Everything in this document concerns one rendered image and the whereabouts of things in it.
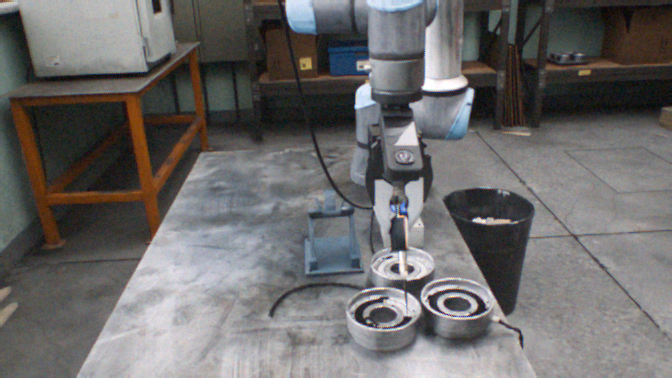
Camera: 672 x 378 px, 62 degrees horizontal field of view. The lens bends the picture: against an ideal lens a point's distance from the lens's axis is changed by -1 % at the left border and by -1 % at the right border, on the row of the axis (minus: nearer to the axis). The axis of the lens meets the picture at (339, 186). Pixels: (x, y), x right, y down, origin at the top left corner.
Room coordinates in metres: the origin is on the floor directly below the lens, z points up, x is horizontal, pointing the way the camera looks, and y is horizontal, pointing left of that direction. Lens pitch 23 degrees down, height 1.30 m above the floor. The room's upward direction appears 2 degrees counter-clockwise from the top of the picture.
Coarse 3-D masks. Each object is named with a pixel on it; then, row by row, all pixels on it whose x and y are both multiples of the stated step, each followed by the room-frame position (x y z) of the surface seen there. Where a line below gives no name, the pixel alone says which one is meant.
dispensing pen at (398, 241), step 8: (400, 200) 0.75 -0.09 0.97; (400, 208) 0.74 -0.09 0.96; (392, 224) 0.72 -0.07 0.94; (400, 224) 0.71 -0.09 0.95; (392, 232) 0.72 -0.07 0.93; (400, 232) 0.71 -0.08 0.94; (392, 240) 0.72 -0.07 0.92; (400, 240) 0.70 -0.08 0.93; (392, 248) 0.72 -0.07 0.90; (400, 248) 0.70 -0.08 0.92; (400, 256) 0.70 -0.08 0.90; (400, 264) 0.70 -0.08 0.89; (400, 272) 0.69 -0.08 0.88
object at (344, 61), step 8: (344, 40) 4.58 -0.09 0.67; (352, 40) 4.57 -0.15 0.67; (360, 40) 4.56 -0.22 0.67; (328, 48) 4.22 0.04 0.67; (336, 48) 4.21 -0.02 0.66; (344, 48) 4.21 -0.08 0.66; (352, 48) 4.21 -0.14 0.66; (360, 48) 4.21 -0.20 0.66; (336, 56) 4.23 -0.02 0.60; (344, 56) 4.23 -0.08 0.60; (352, 56) 4.22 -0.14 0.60; (360, 56) 4.23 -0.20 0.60; (368, 56) 4.23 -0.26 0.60; (336, 64) 4.23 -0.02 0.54; (344, 64) 4.23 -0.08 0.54; (352, 64) 4.23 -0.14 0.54; (360, 64) 4.23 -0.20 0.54; (368, 64) 4.22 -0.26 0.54; (336, 72) 4.23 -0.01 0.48; (344, 72) 4.23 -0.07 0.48; (352, 72) 4.23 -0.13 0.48; (360, 72) 4.23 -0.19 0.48
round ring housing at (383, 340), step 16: (384, 288) 0.71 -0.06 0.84; (352, 304) 0.69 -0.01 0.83; (384, 304) 0.69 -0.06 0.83; (416, 304) 0.67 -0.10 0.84; (352, 320) 0.64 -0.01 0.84; (368, 320) 0.65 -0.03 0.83; (384, 320) 0.68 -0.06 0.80; (400, 320) 0.65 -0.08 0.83; (416, 320) 0.63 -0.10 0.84; (368, 336) 0.62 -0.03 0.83; (384, 336) 0.61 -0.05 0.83; (400, 336) 0.61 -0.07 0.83
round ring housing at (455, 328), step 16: (432, 288) 0.72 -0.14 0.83; (448, 288) 0.72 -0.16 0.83; (480, 288) 0.71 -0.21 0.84; (448, 304) 0.70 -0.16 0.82; (464, 304) 0.70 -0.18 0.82; (432, 320) 0.65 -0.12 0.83; (448, 320) 0.63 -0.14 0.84; (464, 320) 0.63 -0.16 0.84; (480, 320) 0.63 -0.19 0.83; (448, 336) 0.64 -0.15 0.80; (464, 336) 0.64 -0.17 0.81
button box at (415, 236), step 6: (390, 216) 0.95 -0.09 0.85; (420, 222) 0.92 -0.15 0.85; (414, 228) 0.90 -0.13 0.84; (420, 228) 0.90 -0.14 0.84; (384, 234) 0.91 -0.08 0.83; (408, 234) 0.90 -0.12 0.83; (414, 234) 0.90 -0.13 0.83; (420, 234) 0.90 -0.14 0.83; (384, 240) 0.91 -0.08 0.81; (390, 240) 0.90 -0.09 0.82; (408, 240) 0.90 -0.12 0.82; (414, 240) 0.90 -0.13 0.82; (420, 240) 0.90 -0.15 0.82; (390, 246) 0.90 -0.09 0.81; (414, 246) 0.90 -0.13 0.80; (420, 246) 0.90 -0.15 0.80
